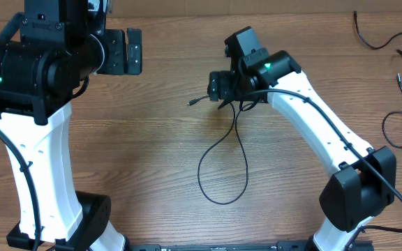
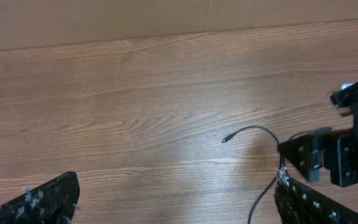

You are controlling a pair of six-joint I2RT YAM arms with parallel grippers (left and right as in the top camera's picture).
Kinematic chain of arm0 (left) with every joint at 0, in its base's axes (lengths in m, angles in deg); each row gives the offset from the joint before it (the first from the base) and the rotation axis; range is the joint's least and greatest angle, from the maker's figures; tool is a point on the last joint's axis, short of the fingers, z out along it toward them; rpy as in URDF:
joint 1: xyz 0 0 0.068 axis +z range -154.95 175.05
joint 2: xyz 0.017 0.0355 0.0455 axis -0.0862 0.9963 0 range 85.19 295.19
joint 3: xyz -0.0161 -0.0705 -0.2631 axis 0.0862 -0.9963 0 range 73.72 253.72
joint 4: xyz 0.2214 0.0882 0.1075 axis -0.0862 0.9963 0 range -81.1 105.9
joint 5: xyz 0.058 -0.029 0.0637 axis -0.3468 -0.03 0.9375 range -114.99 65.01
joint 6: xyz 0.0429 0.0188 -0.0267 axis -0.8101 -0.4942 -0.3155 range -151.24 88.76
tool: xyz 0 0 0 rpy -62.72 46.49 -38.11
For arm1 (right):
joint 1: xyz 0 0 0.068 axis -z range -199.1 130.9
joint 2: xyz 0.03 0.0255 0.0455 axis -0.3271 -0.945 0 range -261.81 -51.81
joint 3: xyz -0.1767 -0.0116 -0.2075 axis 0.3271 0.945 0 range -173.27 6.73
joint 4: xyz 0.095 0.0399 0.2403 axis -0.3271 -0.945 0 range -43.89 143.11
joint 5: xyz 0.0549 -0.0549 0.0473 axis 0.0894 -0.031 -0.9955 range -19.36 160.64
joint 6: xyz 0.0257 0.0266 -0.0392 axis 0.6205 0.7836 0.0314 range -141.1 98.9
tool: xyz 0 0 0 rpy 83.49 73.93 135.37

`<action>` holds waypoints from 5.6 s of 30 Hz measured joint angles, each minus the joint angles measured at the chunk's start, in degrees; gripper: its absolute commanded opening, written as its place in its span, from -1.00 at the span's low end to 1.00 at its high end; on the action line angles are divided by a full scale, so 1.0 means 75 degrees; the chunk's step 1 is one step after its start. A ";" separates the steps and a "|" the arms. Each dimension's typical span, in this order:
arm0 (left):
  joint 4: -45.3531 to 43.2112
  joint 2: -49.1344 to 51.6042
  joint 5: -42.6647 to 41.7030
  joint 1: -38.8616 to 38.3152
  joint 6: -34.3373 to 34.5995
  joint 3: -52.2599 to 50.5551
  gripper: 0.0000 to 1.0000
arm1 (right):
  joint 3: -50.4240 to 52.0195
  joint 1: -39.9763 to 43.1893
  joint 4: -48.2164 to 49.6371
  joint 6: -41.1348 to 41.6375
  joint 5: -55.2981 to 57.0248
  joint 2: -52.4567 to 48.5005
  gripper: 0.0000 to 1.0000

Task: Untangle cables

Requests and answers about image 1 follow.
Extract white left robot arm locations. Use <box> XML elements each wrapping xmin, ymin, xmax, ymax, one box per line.
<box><xmin>0</xmin><ymin>0</ymin><xmax>142</xmax><ymax>251</ymax></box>

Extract black usb cable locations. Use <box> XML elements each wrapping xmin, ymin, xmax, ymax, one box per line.
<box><xmin>186</xmin><ymin>94</ymin><xmax>250</xmax><ymax>206</ymax></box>

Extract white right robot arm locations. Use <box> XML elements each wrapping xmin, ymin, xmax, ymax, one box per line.
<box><xmin>207</xmin><ymin>26</ymin><xmax>396</xmax><ymax>250</ymax></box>

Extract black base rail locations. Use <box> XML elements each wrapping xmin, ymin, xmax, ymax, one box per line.
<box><xmin>127</xmin><ymin>239</ymin><xmax>375</xmax><ymax>251</ymax></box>

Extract black cable with white plug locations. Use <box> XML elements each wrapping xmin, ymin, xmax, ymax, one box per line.
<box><xmin>352</xmin><ymin>10</ymin><xmax>402</xmax><ymax>103</ymax></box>

